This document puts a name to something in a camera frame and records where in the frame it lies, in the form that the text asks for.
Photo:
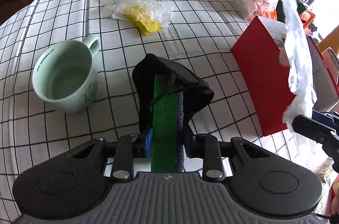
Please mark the mint green ceramic mug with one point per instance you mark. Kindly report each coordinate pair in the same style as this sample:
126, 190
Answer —
64, 75

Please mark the white checkered tablecloth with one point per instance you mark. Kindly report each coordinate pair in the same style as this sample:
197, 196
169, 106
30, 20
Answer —
199, 36

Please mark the black face mask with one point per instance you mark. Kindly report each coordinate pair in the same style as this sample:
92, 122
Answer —
197, 93

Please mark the red cardboard storage box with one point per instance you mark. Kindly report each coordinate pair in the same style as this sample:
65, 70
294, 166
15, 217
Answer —
257, 56

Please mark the green scouring sponge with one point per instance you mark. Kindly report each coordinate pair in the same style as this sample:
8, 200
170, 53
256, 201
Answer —
167, 147

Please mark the white plastic bag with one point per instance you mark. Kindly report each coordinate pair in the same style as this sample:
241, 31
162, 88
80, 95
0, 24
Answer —
300, 77

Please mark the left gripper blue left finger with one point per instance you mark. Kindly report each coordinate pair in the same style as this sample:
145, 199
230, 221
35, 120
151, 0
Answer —
148, 143

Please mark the orange white tissue pack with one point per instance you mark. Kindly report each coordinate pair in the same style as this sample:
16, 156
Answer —
248, 9

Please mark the yellow sponge in plastic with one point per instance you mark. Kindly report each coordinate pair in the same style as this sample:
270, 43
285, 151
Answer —
142, 19

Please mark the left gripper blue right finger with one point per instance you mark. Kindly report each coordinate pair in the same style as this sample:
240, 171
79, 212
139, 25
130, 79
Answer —
188, 140

